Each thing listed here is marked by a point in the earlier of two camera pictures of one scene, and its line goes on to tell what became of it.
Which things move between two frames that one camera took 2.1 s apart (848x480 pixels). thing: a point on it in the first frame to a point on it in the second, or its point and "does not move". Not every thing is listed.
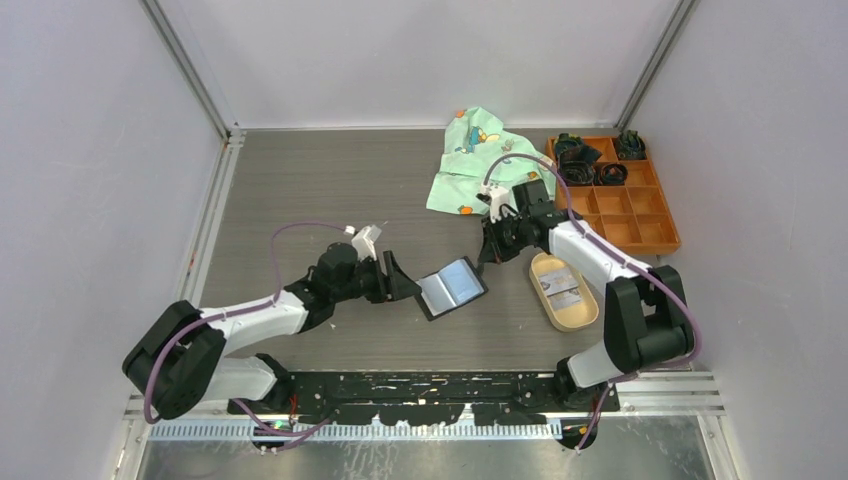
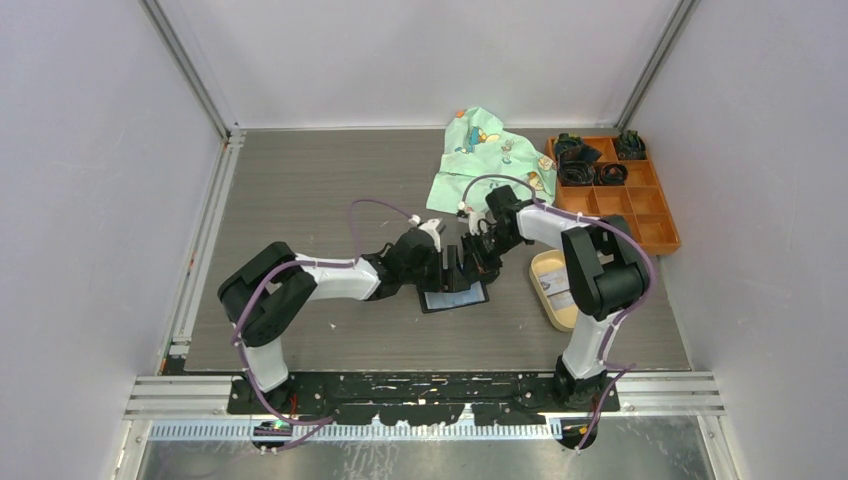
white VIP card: (556, 282) does not move
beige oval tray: (568, 302) does not move
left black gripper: (392, 285) to (445, 281)
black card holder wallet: (450, 288) does not move
